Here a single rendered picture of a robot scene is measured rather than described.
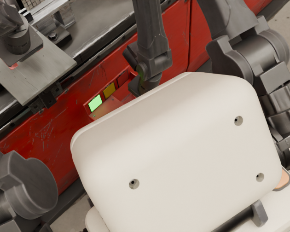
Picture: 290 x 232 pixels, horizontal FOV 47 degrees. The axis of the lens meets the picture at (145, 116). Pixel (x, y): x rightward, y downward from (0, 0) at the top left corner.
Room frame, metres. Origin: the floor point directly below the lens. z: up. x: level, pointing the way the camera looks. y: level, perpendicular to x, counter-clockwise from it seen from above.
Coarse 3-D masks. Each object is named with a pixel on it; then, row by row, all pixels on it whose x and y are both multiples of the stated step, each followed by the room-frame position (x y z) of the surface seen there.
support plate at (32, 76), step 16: (48, 48) 0.68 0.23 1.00; (0, 64) 0.65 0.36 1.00; (32, 64) 0.63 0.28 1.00; (48, 64) 0.62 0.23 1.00; (64, 64) 0.61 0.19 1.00; (0, 80) 0.60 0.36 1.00; (16, 80) 0.59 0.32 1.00; (32, 80) 0.58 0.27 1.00; (48, 80) 0.57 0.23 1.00; (16, 96) 0.54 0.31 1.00; (32, 96) 0.53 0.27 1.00
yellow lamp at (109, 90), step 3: (111, 84) 0.65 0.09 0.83; (108, 87) 0.64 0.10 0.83; (111, 87) 0.65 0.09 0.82; (114, 87) 0.66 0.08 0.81; (105, 90) 0.64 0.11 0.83; (108, 90) 0.64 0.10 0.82; (111, 90) 0.65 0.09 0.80; (114, 90) 0.66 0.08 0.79; (105, 93) 0.63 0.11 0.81; (108, 93) 0.64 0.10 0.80; (111, 93) 0.65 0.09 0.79; (105, 96) 0.63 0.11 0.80; (108, 96) 0.64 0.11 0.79
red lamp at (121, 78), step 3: (126, 72) 0.70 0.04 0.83; (123, 75) 0.69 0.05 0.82; (126, 75) 0.69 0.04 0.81; (117, 78) 0.67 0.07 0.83; (120, 78) 0.68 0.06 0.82; (123, 78) 0.69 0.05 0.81; (126, 78) 0.69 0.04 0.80; (120, 81) 0.68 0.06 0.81; (123, 81) 0.68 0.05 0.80; (120, 84) 0.67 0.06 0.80
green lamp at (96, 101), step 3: (99, 96) 0.62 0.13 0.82; (93, 99) 0.61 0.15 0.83; (96, 99) 0.61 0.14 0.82; (99, 99) 0.62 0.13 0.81; (90, 102) 0.60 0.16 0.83; (93, 102) 0.60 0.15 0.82; (96, 102) 0.61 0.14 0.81; (99, 102) 0.62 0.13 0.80; (90, 105) 0.59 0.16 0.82; (93, 105) 0.60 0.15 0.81; (96, 105) 0.61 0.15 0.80; (90, 108) 0.59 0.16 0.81; (93, 108) 0.60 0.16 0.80
